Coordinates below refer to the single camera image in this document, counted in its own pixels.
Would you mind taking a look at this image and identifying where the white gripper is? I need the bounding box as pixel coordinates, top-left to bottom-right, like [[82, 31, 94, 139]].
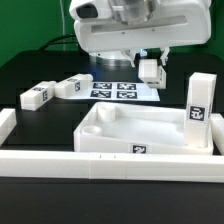
[[74, 0, 211, 67]]

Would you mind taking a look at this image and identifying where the white desk top tray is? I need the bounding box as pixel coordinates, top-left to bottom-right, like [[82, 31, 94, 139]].
[[73, 102, 213, 155]]

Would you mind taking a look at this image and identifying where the white marker sheet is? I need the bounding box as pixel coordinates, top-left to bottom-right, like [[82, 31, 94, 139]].
[[71, 82, 160, 102]]

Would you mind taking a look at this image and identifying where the white right fence block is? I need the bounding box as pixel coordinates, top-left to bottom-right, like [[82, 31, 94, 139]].
[[210, 113, 224, 156]]

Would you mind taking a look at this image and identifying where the white fence block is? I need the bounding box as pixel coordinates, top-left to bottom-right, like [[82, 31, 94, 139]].
[[0, 108, 17, 146], [210, 113, 224, 156]]

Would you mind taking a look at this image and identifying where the white left fence block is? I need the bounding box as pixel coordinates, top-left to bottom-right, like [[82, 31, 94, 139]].
[[0, 108, 17, 146]]

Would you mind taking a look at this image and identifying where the white front fence bar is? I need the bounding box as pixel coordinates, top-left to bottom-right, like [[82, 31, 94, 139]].
[[0, 150, 224, 183]]

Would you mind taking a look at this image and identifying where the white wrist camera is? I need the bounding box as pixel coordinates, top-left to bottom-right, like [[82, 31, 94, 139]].
[[69, 0, 112, 20]]

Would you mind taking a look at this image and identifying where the black cable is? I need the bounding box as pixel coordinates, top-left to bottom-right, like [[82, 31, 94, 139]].
[[39, 33, 78, 52]]

